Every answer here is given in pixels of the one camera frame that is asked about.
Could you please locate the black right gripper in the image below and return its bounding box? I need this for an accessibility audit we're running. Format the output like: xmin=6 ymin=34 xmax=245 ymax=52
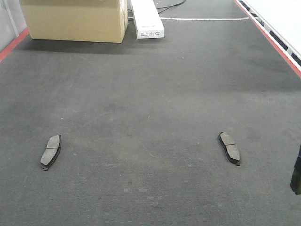
xmin=290 ymin=150 xmax=301 ymax=195

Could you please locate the dark brake pad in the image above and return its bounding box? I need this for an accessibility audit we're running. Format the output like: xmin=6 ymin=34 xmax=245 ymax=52
xmin=40 ymin=135 xmax=61 ymax=171
xmin=218 ymin=131 xmax=241 ymax=166

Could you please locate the white long box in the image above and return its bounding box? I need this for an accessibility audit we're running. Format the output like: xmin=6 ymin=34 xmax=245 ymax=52
xmin=130 ymin=0 xmax=165 ymax=39

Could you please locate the cardboard box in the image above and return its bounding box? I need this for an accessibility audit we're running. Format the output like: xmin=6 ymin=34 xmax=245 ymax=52
xmin=20 ymin=0 xmax=128 ymax=43

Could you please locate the red conveyor frame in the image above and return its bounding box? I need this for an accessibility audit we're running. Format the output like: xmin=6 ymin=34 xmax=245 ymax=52
xmin=162 ymin=0 xmax=301 ymax=76

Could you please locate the white braided cable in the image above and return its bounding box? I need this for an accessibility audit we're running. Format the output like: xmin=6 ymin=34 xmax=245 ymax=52
xmin=159 ymin=16 xmax=250 ymax=22

